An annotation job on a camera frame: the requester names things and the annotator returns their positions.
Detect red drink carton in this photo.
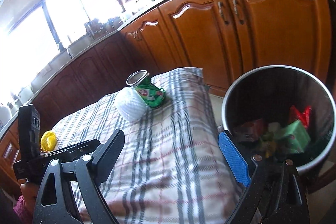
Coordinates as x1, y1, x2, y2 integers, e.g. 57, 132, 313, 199
234, 119, 267, 142

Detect kitchen sink faucet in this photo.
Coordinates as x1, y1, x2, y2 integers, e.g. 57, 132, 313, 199
84, 22, 96, 40

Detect white crumpled tissue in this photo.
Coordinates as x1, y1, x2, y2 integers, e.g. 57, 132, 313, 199
267, 122, 281, 134

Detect checkered tablecloth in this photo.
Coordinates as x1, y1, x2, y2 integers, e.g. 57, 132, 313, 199
53, 67, 243, 223

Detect red foil snack bag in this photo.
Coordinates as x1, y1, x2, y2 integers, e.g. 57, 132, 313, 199
288, 105, 312, 130

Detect black trash bin white rim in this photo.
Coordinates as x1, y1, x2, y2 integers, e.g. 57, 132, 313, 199
222, 65, 335, 174

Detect white foam fruit net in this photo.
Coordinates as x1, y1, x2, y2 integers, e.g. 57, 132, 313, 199
114, 88, 147, 122

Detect person's left hand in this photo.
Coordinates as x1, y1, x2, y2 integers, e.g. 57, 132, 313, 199
21, 182, 39, 214

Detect wooden lower kitchen cabinets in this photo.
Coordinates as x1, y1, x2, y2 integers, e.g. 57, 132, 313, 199
0, 0, 333, 196

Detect green kiwi snack wrapper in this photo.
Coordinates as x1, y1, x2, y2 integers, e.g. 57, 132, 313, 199
259, 132, 277, 159

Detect yellow round scrubber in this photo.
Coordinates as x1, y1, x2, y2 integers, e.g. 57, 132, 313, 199
40, 131, 58, 152

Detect green drink carton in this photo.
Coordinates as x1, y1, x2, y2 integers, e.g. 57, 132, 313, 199
273, 120, 311, 155

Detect crushed green soda can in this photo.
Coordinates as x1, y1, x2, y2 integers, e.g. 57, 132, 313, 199
126, 70, 166, 109

